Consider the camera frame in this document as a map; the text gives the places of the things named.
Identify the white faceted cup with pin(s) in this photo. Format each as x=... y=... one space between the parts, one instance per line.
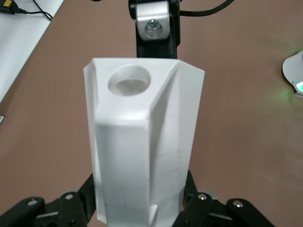
x=142 y=142

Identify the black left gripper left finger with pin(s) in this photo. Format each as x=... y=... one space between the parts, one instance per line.
x=47 y=212

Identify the grey metal camera bracket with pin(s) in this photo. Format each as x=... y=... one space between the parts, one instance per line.
x=2 y=119

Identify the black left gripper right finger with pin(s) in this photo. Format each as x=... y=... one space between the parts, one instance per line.
x=213 y=212

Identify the black device with yellow label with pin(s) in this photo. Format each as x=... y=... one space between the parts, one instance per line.
x=6 y=6

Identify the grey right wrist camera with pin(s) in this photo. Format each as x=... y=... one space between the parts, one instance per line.
x=154 y=14

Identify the brown table cover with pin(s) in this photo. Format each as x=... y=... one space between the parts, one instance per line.
x=236 y=142

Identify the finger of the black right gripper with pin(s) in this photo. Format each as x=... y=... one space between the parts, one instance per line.
x=175 y=47

